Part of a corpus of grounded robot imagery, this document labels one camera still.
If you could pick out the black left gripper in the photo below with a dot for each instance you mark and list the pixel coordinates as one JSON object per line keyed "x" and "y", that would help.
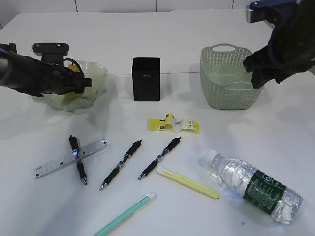
{"x": 65, "y": 80}

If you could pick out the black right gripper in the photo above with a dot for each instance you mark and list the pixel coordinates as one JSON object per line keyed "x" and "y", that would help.
{"x": 293, "y": 48}

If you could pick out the yellow pear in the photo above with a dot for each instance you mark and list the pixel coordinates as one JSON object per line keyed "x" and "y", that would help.
{"x": 73, "y": 95}

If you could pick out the yellow packaging paper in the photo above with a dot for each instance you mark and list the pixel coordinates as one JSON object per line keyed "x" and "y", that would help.
{"x": 174, "y": 124}

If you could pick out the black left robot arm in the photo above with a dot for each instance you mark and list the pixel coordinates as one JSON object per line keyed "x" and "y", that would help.
{"x": 26, "y": 74}

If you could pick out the pale green glass plate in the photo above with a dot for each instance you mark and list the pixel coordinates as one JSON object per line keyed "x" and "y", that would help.
{"x": 74, "y": 101}

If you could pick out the grey-green woven plastic basket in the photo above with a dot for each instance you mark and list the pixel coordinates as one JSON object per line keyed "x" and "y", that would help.
{"x": 225, "y": 82}

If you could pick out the black square pen holder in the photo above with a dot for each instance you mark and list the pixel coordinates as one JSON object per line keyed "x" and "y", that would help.
{"x": 146, "y": 78}

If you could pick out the black pen under ruler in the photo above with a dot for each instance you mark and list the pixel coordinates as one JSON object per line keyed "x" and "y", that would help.
{"x": 76, "y": 151}

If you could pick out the black gel pen middle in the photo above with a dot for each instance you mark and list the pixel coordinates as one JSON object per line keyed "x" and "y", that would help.
{"x": 119, "y": 166}

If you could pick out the black gel pen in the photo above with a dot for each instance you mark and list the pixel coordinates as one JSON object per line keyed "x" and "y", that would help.
{"x": 159, "y": 158}
{"x": 119, "y": 166}

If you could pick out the clear plastic ruler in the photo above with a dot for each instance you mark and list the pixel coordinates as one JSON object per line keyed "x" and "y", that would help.
{"x": 69, "y": 159}

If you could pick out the black gel pen right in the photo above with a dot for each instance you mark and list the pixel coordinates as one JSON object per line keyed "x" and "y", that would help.
{"x": 159, "y": 158}

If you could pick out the clear plastic water bottle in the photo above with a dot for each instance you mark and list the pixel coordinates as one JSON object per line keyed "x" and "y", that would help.
{"x": 266, "y": 193}

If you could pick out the yellow utility knife pen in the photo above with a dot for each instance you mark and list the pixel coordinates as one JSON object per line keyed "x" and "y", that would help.
{"x": 189, "y": 183}

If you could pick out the mint green pen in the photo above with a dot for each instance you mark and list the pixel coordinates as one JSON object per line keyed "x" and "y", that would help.
{"x": 126, "y": 214}

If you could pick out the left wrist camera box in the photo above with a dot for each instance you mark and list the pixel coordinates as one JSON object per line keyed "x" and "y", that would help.
{"x": 51, "y": 52}

